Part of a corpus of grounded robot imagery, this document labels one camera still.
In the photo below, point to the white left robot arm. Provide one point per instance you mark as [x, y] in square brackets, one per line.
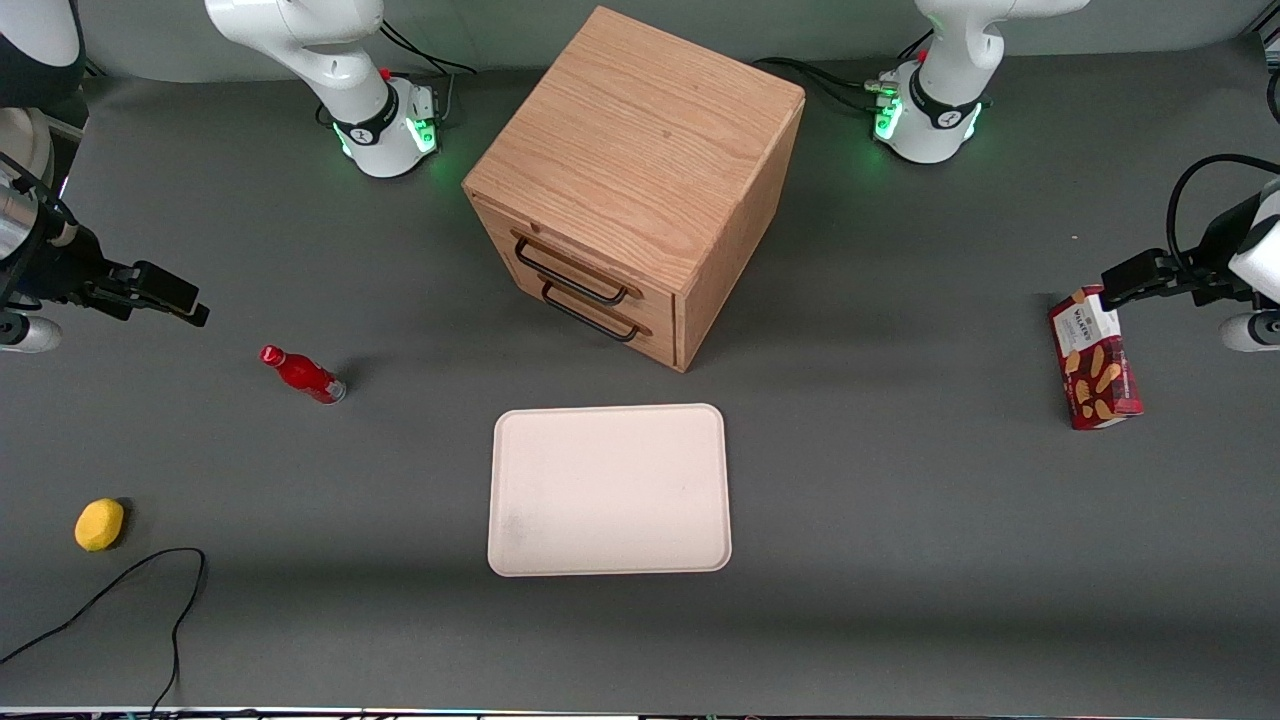
[940, 100]

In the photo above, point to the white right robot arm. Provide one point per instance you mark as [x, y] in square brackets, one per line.
[340, 60]

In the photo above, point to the red plastic bottle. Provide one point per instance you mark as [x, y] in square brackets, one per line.
[305, 377]

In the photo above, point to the oak wooden drawer cabinet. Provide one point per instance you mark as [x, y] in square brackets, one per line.
[650, 130]

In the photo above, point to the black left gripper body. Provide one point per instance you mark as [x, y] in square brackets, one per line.
[1203, 267]

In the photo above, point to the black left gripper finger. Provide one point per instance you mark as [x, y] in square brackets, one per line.
[1140, 272]
[1175, 290]

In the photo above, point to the cream rectangular tray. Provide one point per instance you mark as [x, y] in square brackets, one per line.
[610, 490]

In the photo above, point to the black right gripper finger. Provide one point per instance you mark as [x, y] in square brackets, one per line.
[195, 313]
[165, 280]

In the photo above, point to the red shortbread cookie box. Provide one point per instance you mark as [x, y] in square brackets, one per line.
[1095, 380]

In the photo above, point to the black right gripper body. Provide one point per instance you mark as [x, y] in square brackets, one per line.
[62, 265]

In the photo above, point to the yellow lemon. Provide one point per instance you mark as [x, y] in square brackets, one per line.
[99, 525]

